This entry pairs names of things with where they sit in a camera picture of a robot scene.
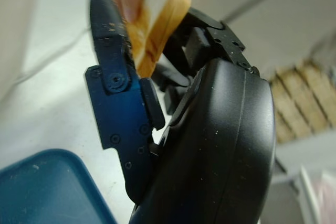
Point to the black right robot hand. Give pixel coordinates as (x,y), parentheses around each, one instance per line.
(210,142)

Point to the dark blue plastic tray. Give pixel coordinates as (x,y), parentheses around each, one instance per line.
(52,190)

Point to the stacked wooden pallets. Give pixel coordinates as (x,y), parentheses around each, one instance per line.
(304,95)

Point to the toast slice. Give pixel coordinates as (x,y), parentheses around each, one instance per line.
(157,27)

